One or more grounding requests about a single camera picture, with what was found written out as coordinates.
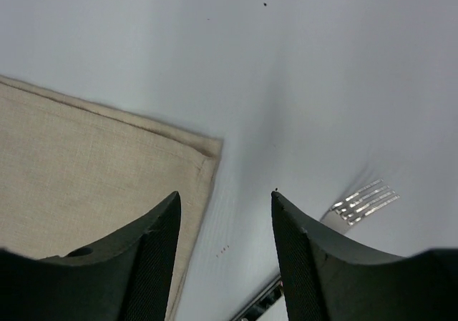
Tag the right aluminium side rail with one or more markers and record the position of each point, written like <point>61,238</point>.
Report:
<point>262,302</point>

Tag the silver fork black handle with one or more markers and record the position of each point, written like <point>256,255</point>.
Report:
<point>358,205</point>

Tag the beige cloth napkin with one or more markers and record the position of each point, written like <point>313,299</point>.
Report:
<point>73,172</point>

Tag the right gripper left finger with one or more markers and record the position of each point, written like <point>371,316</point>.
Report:
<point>126,275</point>

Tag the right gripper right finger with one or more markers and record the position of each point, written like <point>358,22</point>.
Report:
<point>327,276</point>

